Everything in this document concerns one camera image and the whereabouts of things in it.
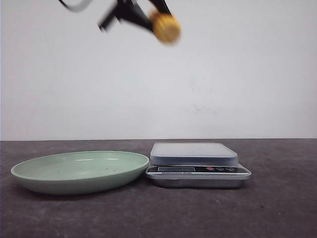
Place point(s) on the yellow corn cob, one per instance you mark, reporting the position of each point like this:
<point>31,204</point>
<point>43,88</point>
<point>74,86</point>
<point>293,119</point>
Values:
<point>166,27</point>

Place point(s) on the silver digital kitchen scale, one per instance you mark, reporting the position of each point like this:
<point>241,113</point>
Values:
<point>195,165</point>

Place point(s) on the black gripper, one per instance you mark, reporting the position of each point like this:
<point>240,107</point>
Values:
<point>130,11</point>

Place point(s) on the light green plate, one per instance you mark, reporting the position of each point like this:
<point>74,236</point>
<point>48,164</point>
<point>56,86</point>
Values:
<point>79,172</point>

